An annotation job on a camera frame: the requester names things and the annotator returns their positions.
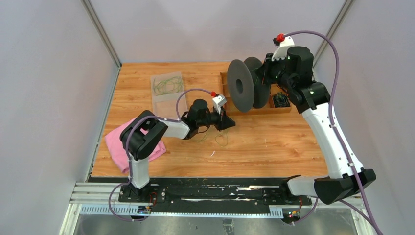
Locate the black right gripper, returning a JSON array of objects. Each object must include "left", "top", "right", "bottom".
[{"left": 255, "top": 52, "right": 294, "bottom": 90}]

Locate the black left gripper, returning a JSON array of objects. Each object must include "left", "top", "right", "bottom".
[{"left": 197, "top": 106, "right": 236, "bottom": 132}]

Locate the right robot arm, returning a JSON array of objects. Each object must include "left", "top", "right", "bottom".
[{"left": 262, "top": 46, "right": 376, "bottom": 204}]

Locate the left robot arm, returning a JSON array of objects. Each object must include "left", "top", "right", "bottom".
[{"left": 119, "top": 99, "right": 236, "bottom": 202}]

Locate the green blue rolled tie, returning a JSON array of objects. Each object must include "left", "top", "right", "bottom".
[{"left": 273, "top": 92, "right": 290, "bottom": 108}]

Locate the wooden compartment tray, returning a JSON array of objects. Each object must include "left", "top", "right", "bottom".
[{"left": 219, "top": 71, "right": 293, "bottom": 117}]

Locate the clear plastic box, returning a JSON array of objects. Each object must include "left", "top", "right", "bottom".
[{"left": 150, "top": 71, "right": 188, "bottom": 119}]

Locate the pink folded cloth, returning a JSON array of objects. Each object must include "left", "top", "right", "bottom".
[{"left": 104, "top": 117, "right": 167, "bottom": 174}]

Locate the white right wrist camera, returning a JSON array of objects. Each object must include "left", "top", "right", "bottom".
[{"left": 271, "top": 33, "right": 295, "bottom": 61}]

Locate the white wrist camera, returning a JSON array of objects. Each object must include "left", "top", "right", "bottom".
[
  {"left": 210, "top": 91, "right": 227, "bottom": 114},
  {"left": 271, "top": 33, "right": 295, "bottom": 61}
]

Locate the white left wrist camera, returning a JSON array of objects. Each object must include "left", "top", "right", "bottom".
[{"left": 210, "top": 91, "right": 227, "bottom": 114}]

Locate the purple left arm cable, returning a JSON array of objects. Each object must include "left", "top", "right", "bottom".
[{"left": 108, "top": 88, "right": 215, "bottom": 223}]

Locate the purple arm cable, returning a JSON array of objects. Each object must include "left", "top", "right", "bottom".
[
  {"left": 108, "top": 88, "right": 215, "bottom": 223},
  {"left": 283, "top": 30, "right": 385, "bottom": 235}
]

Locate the green wire in box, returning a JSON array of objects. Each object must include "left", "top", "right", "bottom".
[{"left": 153, "top": 76, "right": 184, "bottom": 95}]

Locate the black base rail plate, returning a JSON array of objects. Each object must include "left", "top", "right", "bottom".
[{"left": 92, "top": 177, "right": 312, "bottom": 219}]

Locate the aluminium frame post right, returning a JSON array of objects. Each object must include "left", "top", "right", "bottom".
[{"left": 303, "top": 0, "right": 354, "bottom": 143}]

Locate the aluminium frame post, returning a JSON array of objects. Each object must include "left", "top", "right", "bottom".
[
  {"left": 80, "top": 0, "right": 122, "bottom": 69},
  {"left": 303, "top": 0, "right": 354, "bottom": 143}
]

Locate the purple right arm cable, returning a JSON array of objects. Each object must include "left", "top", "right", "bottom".
[{"left": 283, "top": 30, "right": 385, "bottom": 235}]

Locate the aluminium frame post left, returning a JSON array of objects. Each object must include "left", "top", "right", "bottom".
[{"left": 80, "top": 0, "right": 122, "bottom": 69}]

